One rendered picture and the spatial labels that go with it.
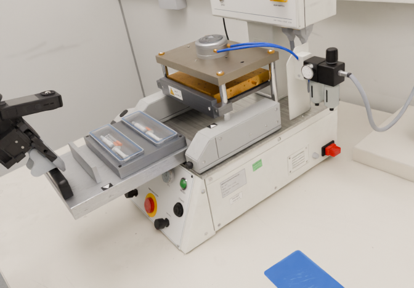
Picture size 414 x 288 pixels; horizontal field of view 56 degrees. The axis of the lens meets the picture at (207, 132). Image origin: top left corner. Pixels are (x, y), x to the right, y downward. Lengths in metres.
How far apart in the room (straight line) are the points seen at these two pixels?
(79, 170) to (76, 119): 1.59
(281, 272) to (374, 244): 0.21
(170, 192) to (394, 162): 0.57
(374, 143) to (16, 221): 1.02
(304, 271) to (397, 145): 0.47
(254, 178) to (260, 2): 0.42
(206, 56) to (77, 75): 1.56
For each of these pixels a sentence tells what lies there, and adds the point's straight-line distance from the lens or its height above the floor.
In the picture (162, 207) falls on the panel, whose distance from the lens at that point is 0.97.
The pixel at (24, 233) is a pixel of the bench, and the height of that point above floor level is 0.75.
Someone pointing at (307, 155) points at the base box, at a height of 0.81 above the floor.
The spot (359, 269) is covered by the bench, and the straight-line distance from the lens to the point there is 0.88.
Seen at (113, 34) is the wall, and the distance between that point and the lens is 2.49.
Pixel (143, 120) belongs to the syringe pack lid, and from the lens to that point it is 0.95.
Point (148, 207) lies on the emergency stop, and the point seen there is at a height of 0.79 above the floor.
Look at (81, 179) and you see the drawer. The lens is 0.86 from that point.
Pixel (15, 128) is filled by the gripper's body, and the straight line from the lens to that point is 0.80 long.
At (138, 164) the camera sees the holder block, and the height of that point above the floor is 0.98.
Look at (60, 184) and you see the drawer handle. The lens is 0.80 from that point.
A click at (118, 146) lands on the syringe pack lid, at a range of 0.87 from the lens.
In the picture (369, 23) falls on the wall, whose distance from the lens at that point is 1.36.
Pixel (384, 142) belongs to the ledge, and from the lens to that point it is 1.16.
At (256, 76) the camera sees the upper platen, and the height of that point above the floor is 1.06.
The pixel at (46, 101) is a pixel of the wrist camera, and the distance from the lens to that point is 0.79.
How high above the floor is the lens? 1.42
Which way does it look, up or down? 30 degrees down
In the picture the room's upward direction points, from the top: 10 degrees counter-clockwise
